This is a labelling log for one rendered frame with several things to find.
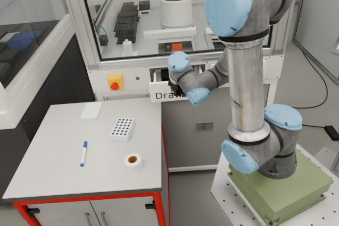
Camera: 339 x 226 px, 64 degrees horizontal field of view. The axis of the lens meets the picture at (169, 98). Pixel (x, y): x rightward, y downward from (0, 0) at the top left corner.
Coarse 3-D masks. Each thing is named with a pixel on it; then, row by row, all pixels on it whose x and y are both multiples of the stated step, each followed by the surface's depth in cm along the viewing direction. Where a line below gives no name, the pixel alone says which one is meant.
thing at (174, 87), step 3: (171, 84) 112; (174, 84) 106; (171, 87) 112; (174, 87) 111; (177, 87) 105; (180, 87) 106; (174, 90) 111; (177, 90) 111; (180, 90) 107; (174, 93) 111; (177, 93) 110; (180, 93) 110; (183, 93) 111; (183, 96) 115
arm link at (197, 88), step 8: (192, 72) 93; (208, 72) 94; (184, 80) 92; (192, 80) 91; (200, 80) 92; (208, 80) 92; (184, 88) 92; (192, 88) 90; (200, 88) 90; (208, 88) 93; (192, 96) 90; (200, 96) 89; (208, 96) 92
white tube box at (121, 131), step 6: (120, 120) 129; (126, 120) 130; (132, 120) 129; (114, 126) 126; (120, 126) 126; (126, 126) 126; (132, 126) 127; (114, 132) 123; (120, 132) 123; (126, 132) 122; (114, 138) 122; (120, 138) 122; (126, 138) 121
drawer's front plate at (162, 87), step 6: (150, 84) 129; (156, 84) 129; (162, 84) 129; (150, 90) 131; (156, 90) 131; (162, 90) 131; (168, 90) 131; (150, 96) 133; (162, 96) 133; (174, 96) 133
